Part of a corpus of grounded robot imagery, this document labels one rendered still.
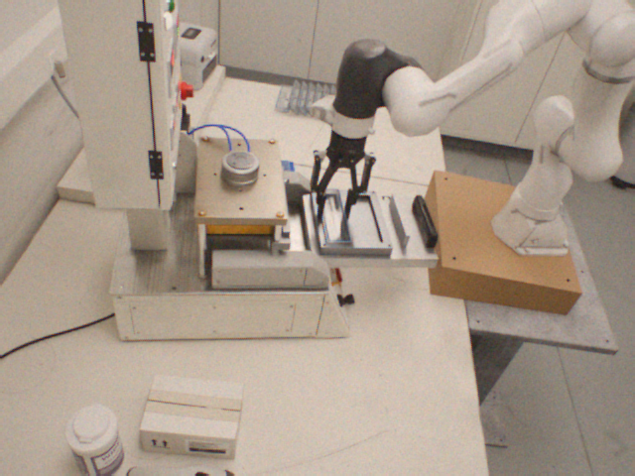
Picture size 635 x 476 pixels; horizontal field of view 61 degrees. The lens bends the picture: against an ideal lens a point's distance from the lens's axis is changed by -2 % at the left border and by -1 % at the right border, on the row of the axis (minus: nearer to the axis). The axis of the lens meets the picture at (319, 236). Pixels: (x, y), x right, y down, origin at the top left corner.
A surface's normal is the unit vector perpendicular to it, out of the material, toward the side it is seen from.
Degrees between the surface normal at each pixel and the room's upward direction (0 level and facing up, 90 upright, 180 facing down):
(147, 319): 90
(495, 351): 90
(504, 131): 90
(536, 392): 0
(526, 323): 0
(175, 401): 1
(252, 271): 90
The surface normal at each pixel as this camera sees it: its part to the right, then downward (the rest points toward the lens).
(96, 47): 0.11, 0.70
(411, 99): -0.39, 0.13
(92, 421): 0.15, -0.71
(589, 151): -0.69, 0.24
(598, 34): -0.86, 0.03
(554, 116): -0.65, -0.25
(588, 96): -0.71, 0.52
